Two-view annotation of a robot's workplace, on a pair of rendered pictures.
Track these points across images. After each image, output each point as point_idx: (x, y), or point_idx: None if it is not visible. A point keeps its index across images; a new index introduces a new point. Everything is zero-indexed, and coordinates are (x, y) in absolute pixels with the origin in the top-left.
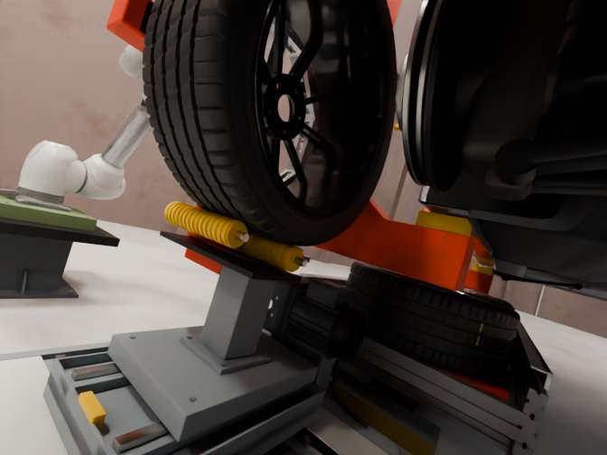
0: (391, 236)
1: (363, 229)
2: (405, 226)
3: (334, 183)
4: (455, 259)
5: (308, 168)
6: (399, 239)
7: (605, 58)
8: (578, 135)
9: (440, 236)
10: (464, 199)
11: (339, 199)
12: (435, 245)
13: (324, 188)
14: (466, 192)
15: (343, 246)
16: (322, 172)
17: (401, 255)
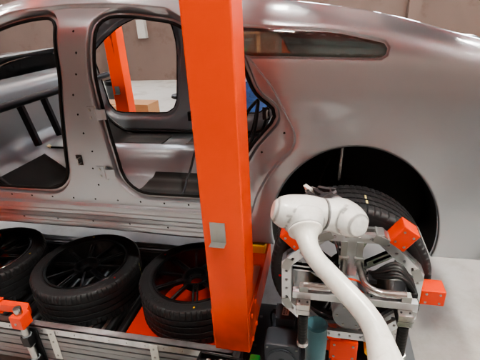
0: (265, 268)
1: (262, 280)
2: (266, 258)
3: (301, 273)
4: (270, 250)
5: (295, 283)
6: (266, 266)
7: (313, 174)
8: (289, 187)
9: (268, 248)
10: (276, 228)
11: (311, 276)
12: (268, 252)
13: (304, 280)
14: (275, 225)
15: (261, 298)
16: (297, 276)
17: (266, 270)
